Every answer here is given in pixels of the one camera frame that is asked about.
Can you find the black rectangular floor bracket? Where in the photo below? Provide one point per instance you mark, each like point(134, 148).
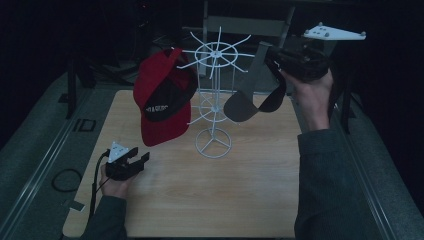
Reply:
point(85, 125)

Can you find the gray metal desk frame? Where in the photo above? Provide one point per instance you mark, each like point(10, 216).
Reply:
point(245, 26)

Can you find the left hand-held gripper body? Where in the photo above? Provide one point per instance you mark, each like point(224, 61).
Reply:
point(120, 168)

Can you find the person's left hand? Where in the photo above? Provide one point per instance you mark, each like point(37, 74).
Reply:
point(115, 186)

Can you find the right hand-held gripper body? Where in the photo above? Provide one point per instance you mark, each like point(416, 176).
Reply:
point(305, 63)

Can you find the person's right hand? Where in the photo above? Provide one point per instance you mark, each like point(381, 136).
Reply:
point(313, 100)

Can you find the red baseball cap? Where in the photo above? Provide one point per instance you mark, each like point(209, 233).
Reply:
point(160, 80)

